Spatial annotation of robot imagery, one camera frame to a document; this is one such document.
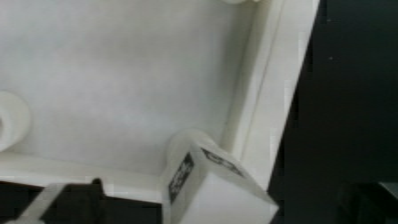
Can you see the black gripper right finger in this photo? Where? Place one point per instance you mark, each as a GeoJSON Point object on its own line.
{"type": "Point", "coordinates": [367, 203]}

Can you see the white table leg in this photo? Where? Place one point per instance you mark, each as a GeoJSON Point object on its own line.
{"type": "Point", "coordinates": [209, 192]}

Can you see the white square tabletop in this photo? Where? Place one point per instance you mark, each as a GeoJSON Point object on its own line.
{"type": "Point", "coordinates": [133, 68]}

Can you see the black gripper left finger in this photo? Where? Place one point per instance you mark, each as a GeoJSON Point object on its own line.
{"type": "Point", "coordinates": [67, 204]}

